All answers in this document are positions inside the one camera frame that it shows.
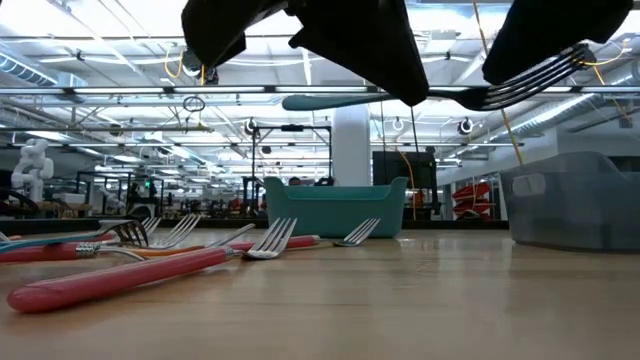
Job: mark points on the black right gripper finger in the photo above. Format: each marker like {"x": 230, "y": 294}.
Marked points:
{"x": 560, "y": 25}

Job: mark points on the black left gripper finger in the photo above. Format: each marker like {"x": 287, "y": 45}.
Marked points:
{"x": 360, "y": 40}

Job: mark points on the white round pillar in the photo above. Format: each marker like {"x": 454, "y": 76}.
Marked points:
{"x": 351, "y": 150}

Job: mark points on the black screen panel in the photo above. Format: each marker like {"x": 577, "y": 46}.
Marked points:
{"x": 395, "y": 167}

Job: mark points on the person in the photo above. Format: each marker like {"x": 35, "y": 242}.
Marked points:
{"x": 295, "y": 181}

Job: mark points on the teal plastic bin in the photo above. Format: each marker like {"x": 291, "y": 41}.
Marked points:
{"x": 335, "y": 215}

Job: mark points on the red storage bins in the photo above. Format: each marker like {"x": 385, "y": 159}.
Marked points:
{"x": 472, "y": 192}

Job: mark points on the grey translucent plastic bin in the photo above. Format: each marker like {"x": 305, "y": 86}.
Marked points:
{"x": 575, "y": 215}

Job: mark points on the silver ventilation duct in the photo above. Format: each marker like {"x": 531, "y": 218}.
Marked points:
{"x": 550, "y": 116}
{"x": 25, "y": 70}

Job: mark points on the black gantry frame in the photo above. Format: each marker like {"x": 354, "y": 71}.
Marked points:
{"x": 292, "y": 128}

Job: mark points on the black aluminium table frame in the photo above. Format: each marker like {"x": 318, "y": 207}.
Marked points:
{"x": 450, "y": 224}

